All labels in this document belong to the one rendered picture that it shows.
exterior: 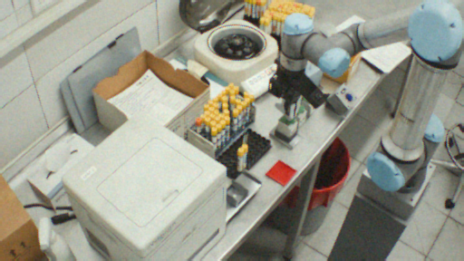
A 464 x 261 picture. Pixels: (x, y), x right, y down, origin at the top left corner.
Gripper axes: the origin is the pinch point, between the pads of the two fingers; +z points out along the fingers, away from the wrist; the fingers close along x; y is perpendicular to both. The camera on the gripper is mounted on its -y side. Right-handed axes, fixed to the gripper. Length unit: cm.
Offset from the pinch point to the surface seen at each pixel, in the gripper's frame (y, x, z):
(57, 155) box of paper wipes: 44, 55, 0
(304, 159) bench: -8.2, 3.3, 9.5
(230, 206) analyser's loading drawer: -2.8, 32.4, 5.5
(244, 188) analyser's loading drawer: -3.1, 27.1, 2.6
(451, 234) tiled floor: -73, -70, 97
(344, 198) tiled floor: -11, -54, 97
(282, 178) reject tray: -6.9, 13.6, 9.3
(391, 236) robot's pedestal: -44.8, 5.0, 18.4
